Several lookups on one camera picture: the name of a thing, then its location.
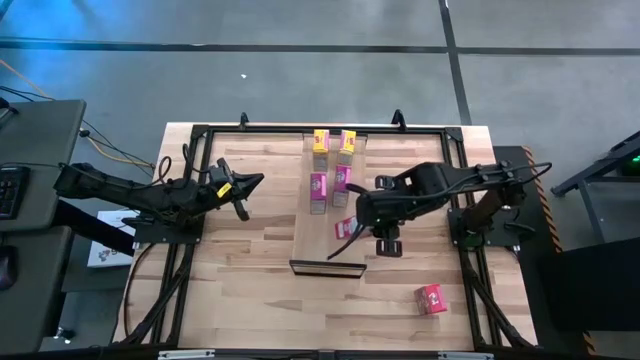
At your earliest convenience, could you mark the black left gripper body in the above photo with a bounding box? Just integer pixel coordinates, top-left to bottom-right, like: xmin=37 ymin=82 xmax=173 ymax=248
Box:
xmin=207 ymin=157 xmax=251 ymax=222

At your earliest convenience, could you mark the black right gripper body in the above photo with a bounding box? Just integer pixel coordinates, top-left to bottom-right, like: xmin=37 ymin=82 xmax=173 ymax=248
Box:
xmin=344 ymin=182 xmax=404 ymax=259

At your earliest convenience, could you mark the red cereal box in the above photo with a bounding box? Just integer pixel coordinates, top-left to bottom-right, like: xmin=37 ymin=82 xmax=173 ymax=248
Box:
xmin=413 ymin=283 xmax=449 ymax=317
xmin=333 ymin=215 xmax=360 ymax=241

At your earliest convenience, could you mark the pink cereal box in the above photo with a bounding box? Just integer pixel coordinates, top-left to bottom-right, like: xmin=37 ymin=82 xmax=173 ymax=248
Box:
xmin=308 ymin=171 xmax=329 ymax=216
xmin=331 ymin=164 xmax=353 ymax=209

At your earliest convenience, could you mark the yellow Corn Pops cereal box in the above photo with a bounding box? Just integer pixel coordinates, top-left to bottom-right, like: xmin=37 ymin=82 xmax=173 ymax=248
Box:
xmin=337 ymin=129 xmax=358 ymax=168
xmin=312 ymin=128 xmax=331 ymax=174

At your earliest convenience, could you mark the wooden tray board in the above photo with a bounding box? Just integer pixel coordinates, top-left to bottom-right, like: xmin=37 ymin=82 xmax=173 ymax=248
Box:
xmin=289 ymin=130 xmax=369 ymax=280

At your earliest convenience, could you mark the white printed box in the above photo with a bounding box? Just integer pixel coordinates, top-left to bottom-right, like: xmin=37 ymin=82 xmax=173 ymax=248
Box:
xmin=87 ymin=209 xmax=141 ymax=269

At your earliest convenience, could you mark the black desk leg beam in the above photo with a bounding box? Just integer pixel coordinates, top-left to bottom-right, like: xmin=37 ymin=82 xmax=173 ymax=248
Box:
xmin=52 ymin=198 xmax=137 ymax=257

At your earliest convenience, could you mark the black mat hazard stripe edge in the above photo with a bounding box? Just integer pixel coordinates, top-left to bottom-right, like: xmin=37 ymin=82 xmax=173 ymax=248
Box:
xmin=492 ymin=144 xmax=597 ymax=357

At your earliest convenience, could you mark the grey desk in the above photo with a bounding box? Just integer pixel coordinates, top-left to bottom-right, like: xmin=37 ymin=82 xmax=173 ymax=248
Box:
xmin=0 ymin=225 xmax=75 ymax=355
xmin=0 ymin=98 xmax=87 ymax=233

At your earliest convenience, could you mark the black keyboard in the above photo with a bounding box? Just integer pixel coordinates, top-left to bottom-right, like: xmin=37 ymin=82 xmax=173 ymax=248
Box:
xmin=0 ymin=166 xmax=30 ymax=221

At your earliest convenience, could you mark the large black box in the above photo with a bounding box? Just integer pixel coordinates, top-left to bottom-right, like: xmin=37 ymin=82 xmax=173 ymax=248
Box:
xmin=537 ymin=238 xmax=640 ymax=332

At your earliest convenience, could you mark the grey metal cart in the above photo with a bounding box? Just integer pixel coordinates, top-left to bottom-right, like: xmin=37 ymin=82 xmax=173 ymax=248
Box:
xmin=551 ymin=130 xmax=640 ymax=246

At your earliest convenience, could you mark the black device green light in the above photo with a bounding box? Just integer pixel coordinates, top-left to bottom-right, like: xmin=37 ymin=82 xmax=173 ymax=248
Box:
xmin=618 ymin=149 xmax=640 ymax=177

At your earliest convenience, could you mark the black aluminium table frame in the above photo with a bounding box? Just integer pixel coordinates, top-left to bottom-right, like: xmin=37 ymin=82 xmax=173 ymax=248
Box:
xmin=112 ymin=123 xmax=539 ymax=360

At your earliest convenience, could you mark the black table cable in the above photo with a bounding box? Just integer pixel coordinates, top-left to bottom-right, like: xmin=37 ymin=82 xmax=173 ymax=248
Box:
xmin=122 ymin=242 xmax=156 ymax=344

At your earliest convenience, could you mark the silver metal bracket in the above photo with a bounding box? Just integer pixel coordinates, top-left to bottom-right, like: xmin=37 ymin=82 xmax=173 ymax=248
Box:
xmin=437 ymin=351 xmax=495 ymax=360
xmin=157 ymin=349 xmax=216 ymax=360

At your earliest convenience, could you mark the black desk cable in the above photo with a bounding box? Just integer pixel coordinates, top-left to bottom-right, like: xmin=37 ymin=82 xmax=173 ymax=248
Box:
xmin=0 ymin=84 xmax=156 ymax=176

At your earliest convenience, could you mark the orange cable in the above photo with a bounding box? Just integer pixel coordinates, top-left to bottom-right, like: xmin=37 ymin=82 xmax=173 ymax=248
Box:
xmin=0 ymin=58 xmax=154 ymax=167

